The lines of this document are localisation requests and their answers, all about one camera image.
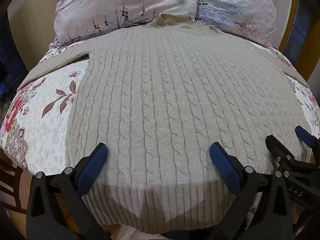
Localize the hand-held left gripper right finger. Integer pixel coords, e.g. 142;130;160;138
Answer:
209;142;293;240

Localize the yellow wooden shelf frame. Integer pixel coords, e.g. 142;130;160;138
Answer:
278;0;320;82

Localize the beige cable-knit sweater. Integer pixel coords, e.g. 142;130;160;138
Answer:
17;14;309;232

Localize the wooden chair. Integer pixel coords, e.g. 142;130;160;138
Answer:
0;150;33;217

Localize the pink floral pillow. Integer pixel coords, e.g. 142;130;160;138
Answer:
49;0;200;50

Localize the floral bed sheet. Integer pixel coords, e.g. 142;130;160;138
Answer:
0;39;320;228

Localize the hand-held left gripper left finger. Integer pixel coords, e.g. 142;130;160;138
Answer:
26;142;118;240

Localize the dark cloth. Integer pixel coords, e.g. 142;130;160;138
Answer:
0;15;32;105

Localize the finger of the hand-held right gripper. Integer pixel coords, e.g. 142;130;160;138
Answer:
265;135;296;173
294;126;320;155

